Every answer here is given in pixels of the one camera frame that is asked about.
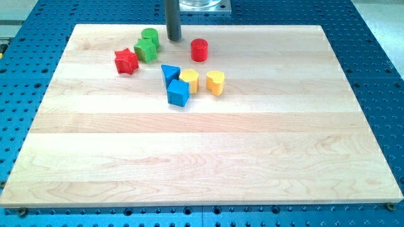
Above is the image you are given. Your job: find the green star block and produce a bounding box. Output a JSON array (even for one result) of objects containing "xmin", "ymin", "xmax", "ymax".
[{"xmin": 134, "ymin": 38, "xmax": 157, "ymax": 63}]

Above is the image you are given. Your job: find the red star block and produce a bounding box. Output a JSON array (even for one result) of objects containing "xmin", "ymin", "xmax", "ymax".
[{"xmin": 114, "ymin": 48, "xmax": 139, "ymax": 75}]

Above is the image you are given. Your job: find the wooden board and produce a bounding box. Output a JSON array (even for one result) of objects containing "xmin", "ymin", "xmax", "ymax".
[{"xmin": 1, "ymin": 24, "xmax": 403, "ymax": 208}]

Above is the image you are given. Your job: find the blue cube block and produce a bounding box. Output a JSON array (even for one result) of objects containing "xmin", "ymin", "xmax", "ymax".
[{"xmin": 167, "ymin": 79, "xmax": 190, "ymax": 107}]

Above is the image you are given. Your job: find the yellow heart block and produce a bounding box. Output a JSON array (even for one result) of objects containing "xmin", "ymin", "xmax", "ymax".
[{"xmin": 206, "ymin": 71, "xmax": 225, "ymax": 96}]

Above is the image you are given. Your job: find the yellow pentagon block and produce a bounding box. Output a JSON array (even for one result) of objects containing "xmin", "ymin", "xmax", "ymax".
[{"xmin": 179, "ymin": 69, "xmax": 199, "ymax": 94}]

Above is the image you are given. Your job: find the blue triangle block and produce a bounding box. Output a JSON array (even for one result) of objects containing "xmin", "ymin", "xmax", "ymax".
[{"xmin": 161, "ymin": 64, "xmax": 181, "ymax": 88}]

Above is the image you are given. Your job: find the red cylinder block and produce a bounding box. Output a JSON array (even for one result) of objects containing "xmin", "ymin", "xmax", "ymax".
[{"xmin": 191, "ymin": 38, "xmax": 208, "ymax": 62}]

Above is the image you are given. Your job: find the green cylinder block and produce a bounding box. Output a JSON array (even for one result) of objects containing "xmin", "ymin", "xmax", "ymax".
[{"xmin": 141, "ymin": 28, "xmax": 160, "ymax": 49}]

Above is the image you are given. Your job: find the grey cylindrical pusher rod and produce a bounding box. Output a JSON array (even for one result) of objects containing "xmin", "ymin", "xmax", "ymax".
[{"xmin": 164, "ymin": 0, "xmax": 182, "ymax": 42}]

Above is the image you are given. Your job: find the blue perforated table plate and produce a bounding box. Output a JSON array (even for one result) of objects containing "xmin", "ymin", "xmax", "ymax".
[{"xmin": 1, "ymin": 1, "xmax": 403, "ymax": 226}]

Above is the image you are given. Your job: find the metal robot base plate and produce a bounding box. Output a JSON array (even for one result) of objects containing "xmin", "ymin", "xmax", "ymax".
[{"xmin": 179, "ymin": 0, "xmax": 232, "ymax": 15}]

